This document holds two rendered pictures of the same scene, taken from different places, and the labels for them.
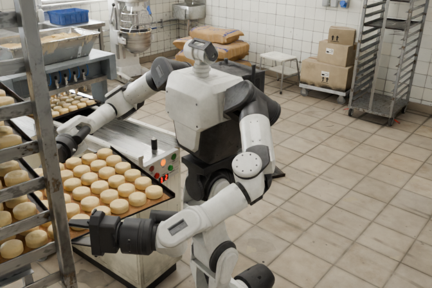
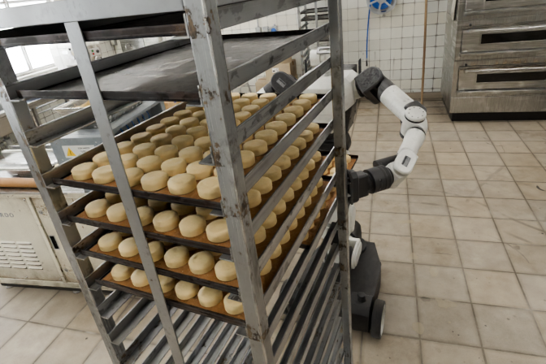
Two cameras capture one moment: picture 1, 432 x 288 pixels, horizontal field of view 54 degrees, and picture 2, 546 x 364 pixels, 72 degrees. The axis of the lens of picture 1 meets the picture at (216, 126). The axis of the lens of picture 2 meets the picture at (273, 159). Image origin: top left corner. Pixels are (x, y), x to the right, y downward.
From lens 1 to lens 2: 0.96 m
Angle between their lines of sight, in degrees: 20
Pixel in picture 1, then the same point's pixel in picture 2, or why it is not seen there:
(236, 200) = (422, 136)
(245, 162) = (414, 112)
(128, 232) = (378, 175)
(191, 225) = (413, 157)
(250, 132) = (398, 97)
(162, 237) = (402, 169)
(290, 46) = not seen: hidden behind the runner
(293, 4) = not seen: hidden behind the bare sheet
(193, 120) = not seen: hidden behind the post
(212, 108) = (349, 93)
